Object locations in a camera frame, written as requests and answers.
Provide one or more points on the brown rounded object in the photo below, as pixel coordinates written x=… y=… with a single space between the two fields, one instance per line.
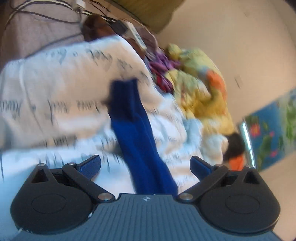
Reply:
x=96 y=27

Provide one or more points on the red cloth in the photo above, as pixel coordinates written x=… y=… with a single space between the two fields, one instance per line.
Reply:
x=164 y=83

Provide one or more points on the blue knit garment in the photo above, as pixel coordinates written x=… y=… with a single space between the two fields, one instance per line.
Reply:
x=136 y=139

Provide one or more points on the black power adapter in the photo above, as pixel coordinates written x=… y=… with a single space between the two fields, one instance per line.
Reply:
x=119 y=27

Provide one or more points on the white script-printed quilt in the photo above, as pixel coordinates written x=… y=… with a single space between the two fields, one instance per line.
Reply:
x=57 y=88

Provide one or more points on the olive fabric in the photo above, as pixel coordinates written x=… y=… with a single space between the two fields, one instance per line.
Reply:
x=150 y=12

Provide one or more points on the white power strip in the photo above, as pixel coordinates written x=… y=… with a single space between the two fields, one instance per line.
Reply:
x=137 y=36

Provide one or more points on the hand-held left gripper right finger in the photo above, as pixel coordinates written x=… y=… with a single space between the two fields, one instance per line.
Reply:
x=199 y=166

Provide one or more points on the orange plastic bag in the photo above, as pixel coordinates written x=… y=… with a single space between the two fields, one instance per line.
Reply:
x=238 y=163

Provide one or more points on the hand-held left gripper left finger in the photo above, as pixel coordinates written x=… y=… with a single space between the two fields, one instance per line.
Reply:
x=89 y=165

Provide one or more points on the purple cloth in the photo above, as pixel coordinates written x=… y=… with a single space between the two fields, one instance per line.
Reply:
x=161 y=63

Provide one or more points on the yellow floral blanket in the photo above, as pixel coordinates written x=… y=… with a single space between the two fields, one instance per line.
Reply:
x=198 y=92

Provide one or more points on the blue lotus window blind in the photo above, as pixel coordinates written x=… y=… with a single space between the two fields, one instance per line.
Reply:
x=270 y=132

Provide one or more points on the black cloth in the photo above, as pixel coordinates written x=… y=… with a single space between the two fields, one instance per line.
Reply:
x=235 y=146

